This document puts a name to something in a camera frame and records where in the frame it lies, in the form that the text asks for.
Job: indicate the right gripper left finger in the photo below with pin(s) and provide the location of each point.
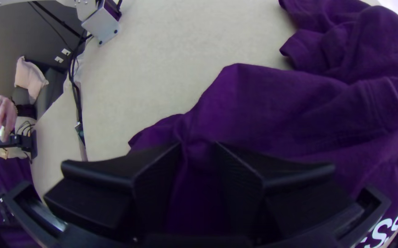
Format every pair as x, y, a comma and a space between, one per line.
116, 193

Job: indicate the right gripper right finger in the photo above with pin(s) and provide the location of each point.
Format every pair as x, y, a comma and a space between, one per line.
271, 196

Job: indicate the dark t-shirt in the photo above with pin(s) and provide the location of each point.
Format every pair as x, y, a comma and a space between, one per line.
288, 113

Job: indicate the pale cushion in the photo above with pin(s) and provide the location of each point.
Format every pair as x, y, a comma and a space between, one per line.
30, 77

